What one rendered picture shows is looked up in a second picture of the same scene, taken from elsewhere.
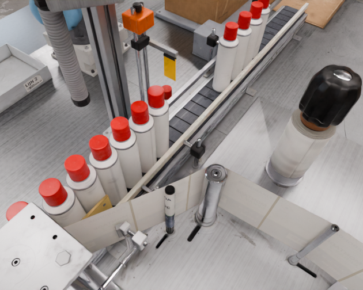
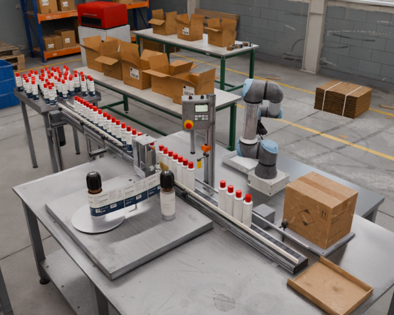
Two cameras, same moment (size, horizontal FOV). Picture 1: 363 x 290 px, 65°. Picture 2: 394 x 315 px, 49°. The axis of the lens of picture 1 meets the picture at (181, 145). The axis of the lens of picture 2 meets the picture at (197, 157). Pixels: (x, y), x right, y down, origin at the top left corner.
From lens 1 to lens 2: 2.63 m
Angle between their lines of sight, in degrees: 77
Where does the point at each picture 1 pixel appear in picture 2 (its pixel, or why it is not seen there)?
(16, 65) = not seen: hidden behind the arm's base
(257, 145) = (182, 213)
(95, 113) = not seen: hidden behind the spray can
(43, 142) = not seen: hidden behind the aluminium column
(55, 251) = (146, 142)
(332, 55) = (251, 275)
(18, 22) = (296, 166)
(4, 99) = (232, 163)
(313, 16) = (305, 284)
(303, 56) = (252, 260)
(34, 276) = (142, 140)
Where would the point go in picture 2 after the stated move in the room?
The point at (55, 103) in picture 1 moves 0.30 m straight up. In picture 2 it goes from (231, 175) to (232, 137)
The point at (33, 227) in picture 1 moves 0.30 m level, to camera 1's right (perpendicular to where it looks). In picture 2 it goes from (151, 140) to (132, 160)
